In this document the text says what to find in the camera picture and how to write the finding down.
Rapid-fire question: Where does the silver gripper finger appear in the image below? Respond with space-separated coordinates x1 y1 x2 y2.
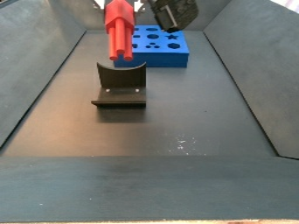
133 0 147 12
92 0 107 11

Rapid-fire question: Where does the red three prong object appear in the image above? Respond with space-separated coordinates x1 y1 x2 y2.
105 0 135 61

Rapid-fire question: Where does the black curved fixture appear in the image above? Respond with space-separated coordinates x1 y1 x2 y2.
91 64 145 108

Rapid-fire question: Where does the blue shape sorting block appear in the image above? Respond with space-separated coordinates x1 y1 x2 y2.
113 25 190 67

